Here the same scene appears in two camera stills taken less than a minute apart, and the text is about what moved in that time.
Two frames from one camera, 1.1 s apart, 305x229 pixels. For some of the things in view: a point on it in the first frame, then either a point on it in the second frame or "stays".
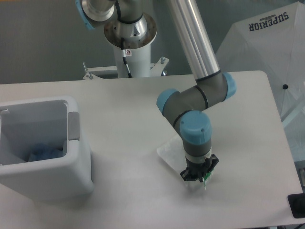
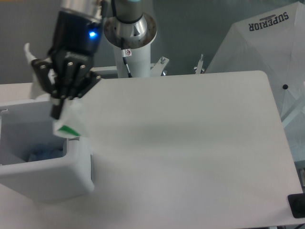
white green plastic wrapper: (173, 152) -> (72, 117)
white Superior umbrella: (273, 41) stays
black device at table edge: (297, 202) stays
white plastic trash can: (42, 156) stays
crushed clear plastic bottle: (46, 151) stays
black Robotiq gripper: (196, 171) -> (76, 35)
